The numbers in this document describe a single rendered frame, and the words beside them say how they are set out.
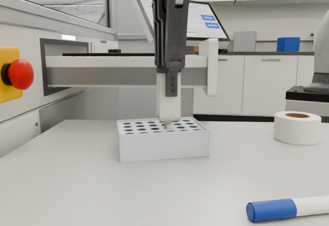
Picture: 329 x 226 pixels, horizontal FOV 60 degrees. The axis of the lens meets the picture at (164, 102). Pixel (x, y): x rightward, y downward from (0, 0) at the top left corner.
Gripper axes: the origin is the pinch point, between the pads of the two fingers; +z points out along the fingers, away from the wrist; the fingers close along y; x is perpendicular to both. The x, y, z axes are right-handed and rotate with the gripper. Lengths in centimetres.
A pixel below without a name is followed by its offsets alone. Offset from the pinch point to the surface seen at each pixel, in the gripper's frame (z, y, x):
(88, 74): -1.6, 19.5, 12.0
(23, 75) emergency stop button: -3.3, -0.7, 18.7
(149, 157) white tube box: 7.7, -3.3, 3.4
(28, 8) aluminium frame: -13.6, 16.4, 21.4
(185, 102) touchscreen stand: 23, 118, -36
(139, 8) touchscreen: -27, 111, -9
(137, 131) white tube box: 4.8, -1.1, 4.7
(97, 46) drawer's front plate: -8, 51, 11
